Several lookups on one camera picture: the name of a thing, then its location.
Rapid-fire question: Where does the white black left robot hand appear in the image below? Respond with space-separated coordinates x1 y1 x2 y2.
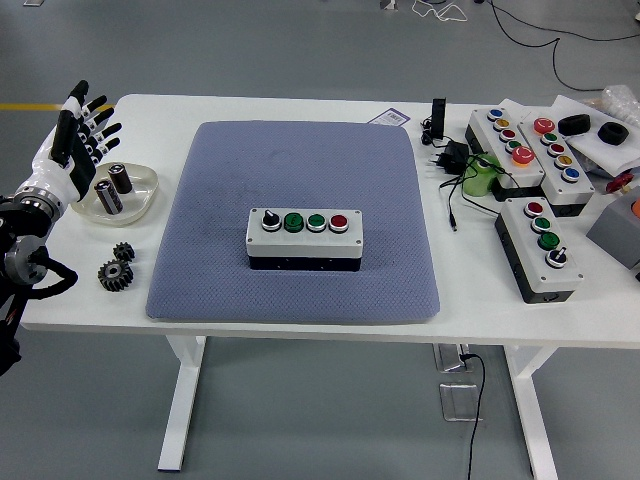
29 79 124 207

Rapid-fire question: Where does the four-button control box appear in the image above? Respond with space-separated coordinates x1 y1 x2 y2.
494 197 585 305
245 207 364 273

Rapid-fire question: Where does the five-button box, blue end button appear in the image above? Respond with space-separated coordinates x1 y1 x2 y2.
517 116 597 219
464 107 546 194

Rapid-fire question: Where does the brown cylindrical capacitor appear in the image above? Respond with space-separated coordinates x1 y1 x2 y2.
93 180 124 216
108 162 134 195

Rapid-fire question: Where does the cream shallow dish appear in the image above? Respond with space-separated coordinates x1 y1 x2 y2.
69 161 160 229

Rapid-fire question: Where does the large black metal gear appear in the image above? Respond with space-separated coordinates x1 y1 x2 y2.
97 258 135 292

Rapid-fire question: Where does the white table leg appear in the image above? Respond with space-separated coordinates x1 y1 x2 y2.
502 344 559 480
157 335 208 472

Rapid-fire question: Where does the blue-grey textured mat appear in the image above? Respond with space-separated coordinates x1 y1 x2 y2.
145 119 442 324

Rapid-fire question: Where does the purple white label card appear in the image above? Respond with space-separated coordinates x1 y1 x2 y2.
370 107 411 126

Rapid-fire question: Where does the black upright small device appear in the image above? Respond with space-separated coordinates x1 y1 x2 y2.
430 97 447 141

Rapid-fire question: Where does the black power adapter plug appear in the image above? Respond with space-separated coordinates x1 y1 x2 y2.
426 140 471 176

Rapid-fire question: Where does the green cylindrical cup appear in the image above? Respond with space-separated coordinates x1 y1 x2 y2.
460 153 507 199

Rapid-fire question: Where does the white flat box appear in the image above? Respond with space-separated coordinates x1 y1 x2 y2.
499 93 640 179

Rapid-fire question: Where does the grey box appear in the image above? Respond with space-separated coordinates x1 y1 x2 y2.
585 185 640 271

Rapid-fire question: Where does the red round knob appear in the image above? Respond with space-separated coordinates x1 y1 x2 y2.
605 172 635 195

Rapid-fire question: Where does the clear plastic bag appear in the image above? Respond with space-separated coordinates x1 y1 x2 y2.
582 83 640 129

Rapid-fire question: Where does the thin black cable bundle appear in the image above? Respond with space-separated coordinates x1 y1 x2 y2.
418 115 454 149

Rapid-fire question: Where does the black adapter cord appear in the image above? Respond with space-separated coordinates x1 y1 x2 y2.
438 153 521 234

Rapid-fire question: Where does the white floor cable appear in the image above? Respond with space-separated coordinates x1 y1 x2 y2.
412 0 470 24

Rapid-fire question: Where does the clear acrylic bracket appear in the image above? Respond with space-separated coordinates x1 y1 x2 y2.
438 382 484 422
433 343 471 372

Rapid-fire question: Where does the black cable with plug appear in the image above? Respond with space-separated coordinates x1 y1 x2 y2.
459 352 487 480

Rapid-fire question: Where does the black foam ring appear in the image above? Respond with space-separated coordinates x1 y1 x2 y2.
557 113 591 136
598 121 630 146

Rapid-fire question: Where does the black floor cable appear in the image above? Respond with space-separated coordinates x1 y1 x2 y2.
487 0 640 92

